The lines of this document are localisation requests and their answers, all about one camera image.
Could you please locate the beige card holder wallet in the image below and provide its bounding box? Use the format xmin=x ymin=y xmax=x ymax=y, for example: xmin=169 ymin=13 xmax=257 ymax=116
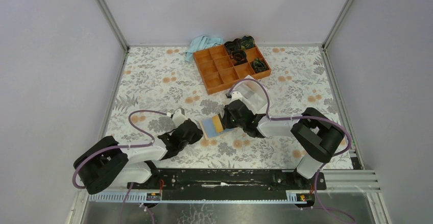
xmin=199 ymin=117 xmax=234 ymax=140

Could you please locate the orange credit card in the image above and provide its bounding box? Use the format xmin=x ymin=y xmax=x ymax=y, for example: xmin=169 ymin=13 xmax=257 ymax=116
xmin=212 ymin=114 xmax=224 ymax=133

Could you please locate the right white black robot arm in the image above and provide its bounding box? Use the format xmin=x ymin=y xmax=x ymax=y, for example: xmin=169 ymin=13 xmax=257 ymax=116
xmin=212 ymin=99 xmax=350 ymax=189

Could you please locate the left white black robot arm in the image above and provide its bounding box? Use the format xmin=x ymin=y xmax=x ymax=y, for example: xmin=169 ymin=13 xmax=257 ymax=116
xmin=73 ymin=119 xmax=203 ymax=194

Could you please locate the white card box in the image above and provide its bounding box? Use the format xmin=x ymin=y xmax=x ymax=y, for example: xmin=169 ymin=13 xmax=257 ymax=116
xmin=228 ymin=75 xmax=270 ymax=114

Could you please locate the orange compartment tray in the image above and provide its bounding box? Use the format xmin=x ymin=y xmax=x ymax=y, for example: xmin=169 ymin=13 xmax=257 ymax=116
xmin=193 ymin=45 xmax=272 ymax=94

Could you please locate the dark rolled band right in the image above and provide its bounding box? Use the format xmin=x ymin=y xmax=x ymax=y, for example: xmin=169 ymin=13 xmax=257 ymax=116
xmin=251 ymin=58 xmax=269 ymax=73

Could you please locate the dark rolled band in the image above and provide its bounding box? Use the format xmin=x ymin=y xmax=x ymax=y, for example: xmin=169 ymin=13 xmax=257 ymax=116
xmin=251 ymin=58 xmax=269 ymax=73
xmin=224 ymin=38 xmax=242 ymax=55
xmin=230 ymin=49 xmax=248 ymax=66

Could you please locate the dark rolled band middle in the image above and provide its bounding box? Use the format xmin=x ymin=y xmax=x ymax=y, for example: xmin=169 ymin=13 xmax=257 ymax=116
xmin=230 ymin=49 xmax=248 ymax=66

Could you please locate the dark rolled band top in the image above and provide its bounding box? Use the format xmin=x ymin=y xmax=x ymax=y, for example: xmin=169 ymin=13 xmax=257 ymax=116
xmin=224 ymin=38 xmax=242 ymax=55

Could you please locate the dark rolled band corner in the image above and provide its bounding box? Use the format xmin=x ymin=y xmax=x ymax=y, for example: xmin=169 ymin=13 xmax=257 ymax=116
xmin=240 ymin=35 xmax=256 ymax=50

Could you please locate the light blue cloth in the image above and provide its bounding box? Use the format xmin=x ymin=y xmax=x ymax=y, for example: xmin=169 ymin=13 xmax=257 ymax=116
xmin=185 ymin=35 xmax=224 ymax=63

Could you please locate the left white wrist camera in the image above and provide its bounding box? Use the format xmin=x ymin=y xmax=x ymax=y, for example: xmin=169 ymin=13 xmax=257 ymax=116
xmin=171 ymin=108 xmax=188 ymax=127

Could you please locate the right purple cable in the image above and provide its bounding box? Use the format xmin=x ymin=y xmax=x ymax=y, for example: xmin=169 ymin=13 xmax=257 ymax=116
xmin=226 ymin=78 xmax=353 ymax=157

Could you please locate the purple cable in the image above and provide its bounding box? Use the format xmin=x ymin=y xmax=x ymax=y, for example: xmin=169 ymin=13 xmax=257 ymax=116
xmin=226 ymin=78 xmax=353 ymax=157
xmin=72 ymin=110 xmax=173 ymax=189

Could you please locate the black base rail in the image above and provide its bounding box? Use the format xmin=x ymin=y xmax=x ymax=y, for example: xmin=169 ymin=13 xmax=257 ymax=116
xmin=127 ymin=168 xmax=327 ymax=202

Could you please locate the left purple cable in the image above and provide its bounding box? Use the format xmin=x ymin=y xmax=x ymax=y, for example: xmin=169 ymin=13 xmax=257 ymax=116
xmin=72 ymin=110 xmax=173 ymax=189

